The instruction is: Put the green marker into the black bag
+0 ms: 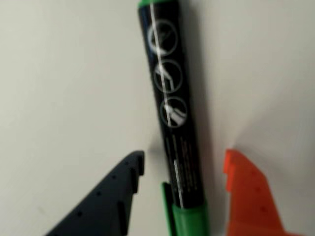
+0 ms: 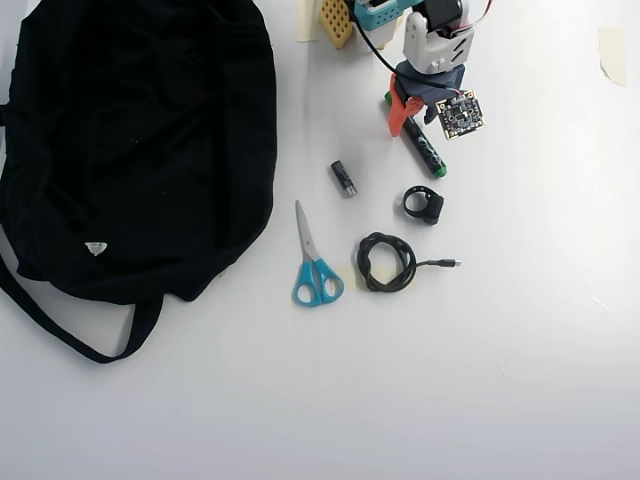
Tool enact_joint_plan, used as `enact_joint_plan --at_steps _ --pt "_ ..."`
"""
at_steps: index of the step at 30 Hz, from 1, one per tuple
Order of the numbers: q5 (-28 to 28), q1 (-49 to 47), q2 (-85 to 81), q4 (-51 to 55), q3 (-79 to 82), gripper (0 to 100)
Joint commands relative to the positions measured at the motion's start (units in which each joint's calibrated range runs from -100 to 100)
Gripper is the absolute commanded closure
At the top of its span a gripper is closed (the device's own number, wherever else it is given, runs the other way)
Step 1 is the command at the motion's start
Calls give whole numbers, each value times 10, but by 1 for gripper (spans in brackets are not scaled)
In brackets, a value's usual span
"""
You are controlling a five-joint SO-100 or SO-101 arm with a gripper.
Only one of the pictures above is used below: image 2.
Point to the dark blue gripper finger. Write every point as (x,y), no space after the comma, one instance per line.
(431,114)

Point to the small black cylindrical battery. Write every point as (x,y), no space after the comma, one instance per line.
(343,178)

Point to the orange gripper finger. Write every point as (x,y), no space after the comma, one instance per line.
(399,112)

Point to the black fabric bag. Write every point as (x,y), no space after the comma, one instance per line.
(125,150)

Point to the yellow perforated block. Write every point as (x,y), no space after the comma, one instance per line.
(336,25)

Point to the beige masking tape piece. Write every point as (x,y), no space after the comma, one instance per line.
(306,22)
(612,52)

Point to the bare camera circuit board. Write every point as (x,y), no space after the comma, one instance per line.
(460,115)

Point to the white and teal robot arm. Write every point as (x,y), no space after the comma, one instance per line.
(425,45)

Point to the green marker pen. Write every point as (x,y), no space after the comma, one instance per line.
(425,147)

